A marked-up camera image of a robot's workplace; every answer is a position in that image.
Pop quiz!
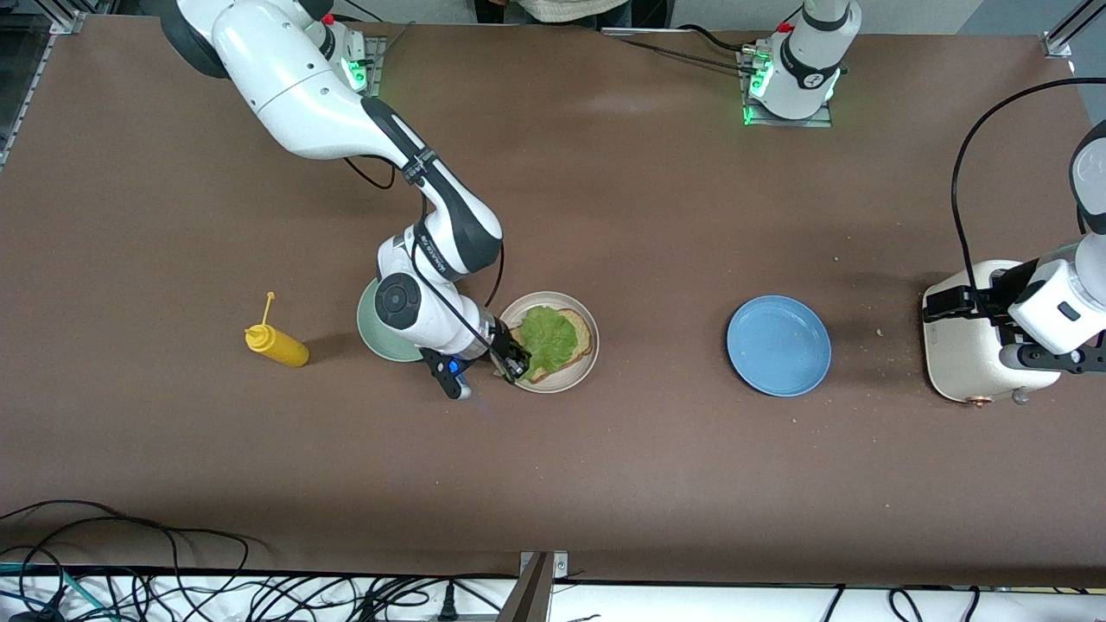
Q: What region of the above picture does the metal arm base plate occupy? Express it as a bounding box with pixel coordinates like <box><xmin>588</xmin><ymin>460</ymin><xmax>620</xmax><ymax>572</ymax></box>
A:
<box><xmin>346</xmin><ymin>35</ymin><xmax>387</xmax><ymax>98</ymax></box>
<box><xmin>736</xmin><ymin>48</ymin><xmax>835</xmax><ymax>129</ymax></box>

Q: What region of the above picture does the blue plate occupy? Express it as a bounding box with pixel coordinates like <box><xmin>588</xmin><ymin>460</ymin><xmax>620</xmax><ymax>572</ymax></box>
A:
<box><xmin>726</xmin><ymin>295</ymin><xmax>832</xmax><ymax>398</ymax></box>

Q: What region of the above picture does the teal cable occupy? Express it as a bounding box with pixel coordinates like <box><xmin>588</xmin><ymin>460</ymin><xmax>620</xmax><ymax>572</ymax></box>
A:
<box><xmin>0</xmin><ymin>562</ymin><xmax>118</xmax><ymax>622</ymax></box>

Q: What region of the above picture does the beige plate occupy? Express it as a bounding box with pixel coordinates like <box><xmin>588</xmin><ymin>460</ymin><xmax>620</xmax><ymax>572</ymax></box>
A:
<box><xmin>499</xmin><ymin>291</ymin><xmax>599</xmax><ymax>395</ymax></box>

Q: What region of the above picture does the black looping cable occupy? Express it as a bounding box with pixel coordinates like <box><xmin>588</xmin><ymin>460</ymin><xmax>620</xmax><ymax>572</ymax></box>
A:
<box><xmin>0</xmin><ymin>499</ymin><xmax>251</xmax><ymax>622</ymax></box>

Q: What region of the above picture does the white toaster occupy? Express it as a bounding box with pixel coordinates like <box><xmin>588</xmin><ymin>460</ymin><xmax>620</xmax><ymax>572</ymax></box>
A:
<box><xmin>921</xmin><ymin>259</ymin><xmax>1065</xmax><ymax>407</ymax></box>

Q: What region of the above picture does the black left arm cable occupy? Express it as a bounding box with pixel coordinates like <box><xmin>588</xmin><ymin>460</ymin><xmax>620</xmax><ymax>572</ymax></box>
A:
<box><xmin>950</xmin><ymin>78</ymin><xmax>1106</xmax><ymax>325</ymax></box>

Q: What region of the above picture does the mint green plate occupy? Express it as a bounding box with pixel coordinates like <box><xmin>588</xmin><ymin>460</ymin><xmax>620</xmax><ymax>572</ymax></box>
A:
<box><xmin>357</xmin><ymin>278</ymin><xmax>424</xmax><ymax>364</ymax></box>

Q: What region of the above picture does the brown toast bread slice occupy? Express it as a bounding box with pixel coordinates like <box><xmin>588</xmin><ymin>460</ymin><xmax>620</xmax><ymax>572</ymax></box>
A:
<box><xmin>510</xmin><ymin>308</ymin><xmax>594</xmax><ymax>384</ymax></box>

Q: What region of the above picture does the aluminium frame profile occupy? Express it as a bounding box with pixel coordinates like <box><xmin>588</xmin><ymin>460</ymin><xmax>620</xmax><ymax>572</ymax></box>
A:
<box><xmin>1041</xmin><ymin>0</ymin><xmax>1106</xmax><ymax>60</ymax></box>

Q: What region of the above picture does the black braided cable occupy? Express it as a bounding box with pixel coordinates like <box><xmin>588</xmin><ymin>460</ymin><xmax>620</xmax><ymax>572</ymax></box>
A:
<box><xmin>618</xmin><ymin>24</ymin><xmax>754</xmax><ymax>74</ymax></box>

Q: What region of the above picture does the grey metal table bracket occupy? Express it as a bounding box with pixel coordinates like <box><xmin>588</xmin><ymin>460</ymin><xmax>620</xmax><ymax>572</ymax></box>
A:
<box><xmin>497</xmin><ymin>550</ymin><xmax>571</xmax><ymax>622</ymax></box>

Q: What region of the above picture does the yellow mustard squeeze bottle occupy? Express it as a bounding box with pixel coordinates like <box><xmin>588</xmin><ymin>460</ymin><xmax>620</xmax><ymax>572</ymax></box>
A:
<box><xmin>245</xmin><ymin>292</ymin><xmax>310</xmax><ymax>368</ymax></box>

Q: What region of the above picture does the green lettuce leaf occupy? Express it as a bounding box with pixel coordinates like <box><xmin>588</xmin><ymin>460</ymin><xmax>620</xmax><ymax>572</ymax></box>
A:
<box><xmin>517</xmin><ymin>305</ymin><xmax>579</xmax><ymax>378</ymax></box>

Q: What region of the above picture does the person standing behind table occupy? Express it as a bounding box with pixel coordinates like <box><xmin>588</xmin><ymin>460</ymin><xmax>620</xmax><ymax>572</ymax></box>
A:
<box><xmin>474</xmin><ymin>0</ymin><xmax>671</xmax><ymax>29</ymax></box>

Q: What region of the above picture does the perforated metal frame rail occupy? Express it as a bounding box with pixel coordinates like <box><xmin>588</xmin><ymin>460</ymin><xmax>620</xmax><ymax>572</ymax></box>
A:
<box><xmin>0</xmin><ymin>9</ymin><xmax>87</xmax><ymax>169</ymax></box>

